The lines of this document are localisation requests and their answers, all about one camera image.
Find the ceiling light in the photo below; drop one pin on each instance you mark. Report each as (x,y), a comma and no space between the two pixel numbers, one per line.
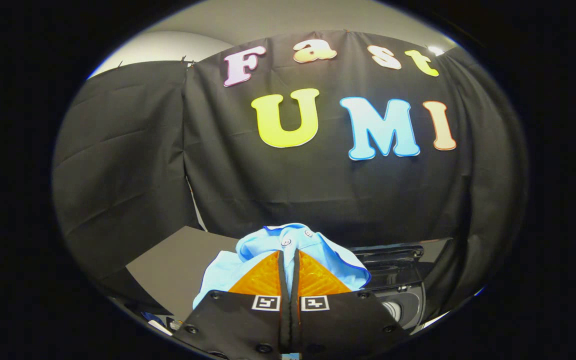
(436,50)

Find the light blue polo shirt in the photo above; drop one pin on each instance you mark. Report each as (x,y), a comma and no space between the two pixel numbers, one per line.
(268,245)

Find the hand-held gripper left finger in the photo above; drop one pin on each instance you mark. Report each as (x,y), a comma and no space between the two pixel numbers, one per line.
(248,325)

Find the black cabinet with beige door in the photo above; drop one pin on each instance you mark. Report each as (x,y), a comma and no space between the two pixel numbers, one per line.
(178,265)

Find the black backdrop cloth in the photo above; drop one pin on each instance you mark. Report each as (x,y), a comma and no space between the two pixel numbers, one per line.
(293,190)

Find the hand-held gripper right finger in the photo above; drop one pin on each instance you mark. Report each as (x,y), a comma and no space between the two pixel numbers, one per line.
(338,322)

